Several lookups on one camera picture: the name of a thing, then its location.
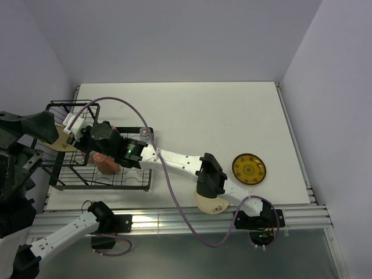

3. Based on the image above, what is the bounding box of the cream plate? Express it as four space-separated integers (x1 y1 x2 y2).
194 190 230 214
41 123 77 152

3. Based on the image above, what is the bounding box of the large pink flower mug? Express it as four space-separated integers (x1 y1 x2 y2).
93 152 120 175

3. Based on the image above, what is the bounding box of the clear glass cup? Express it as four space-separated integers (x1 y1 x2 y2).
139 127 150 141

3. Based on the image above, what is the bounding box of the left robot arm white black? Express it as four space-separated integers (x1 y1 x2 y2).
1 111 115 278

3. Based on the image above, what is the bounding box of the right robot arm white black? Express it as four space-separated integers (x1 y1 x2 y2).
64 122 285 230

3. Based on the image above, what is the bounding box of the black yellow ornate plate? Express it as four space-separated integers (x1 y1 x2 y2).
231 153 267 186

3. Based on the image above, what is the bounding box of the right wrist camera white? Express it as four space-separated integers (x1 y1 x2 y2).
63 113 88 140

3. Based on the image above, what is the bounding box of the black wire dish rack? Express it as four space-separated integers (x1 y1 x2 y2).
30 99 152 191

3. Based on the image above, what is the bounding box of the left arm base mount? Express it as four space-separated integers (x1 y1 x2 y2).
91 214 133 252

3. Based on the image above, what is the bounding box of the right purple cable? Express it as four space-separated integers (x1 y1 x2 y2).
68 97 281 248

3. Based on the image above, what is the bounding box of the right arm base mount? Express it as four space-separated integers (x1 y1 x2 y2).
234 206 285 250

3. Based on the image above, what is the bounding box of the aluminium rail frame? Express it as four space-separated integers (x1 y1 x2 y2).
27 82 349 278

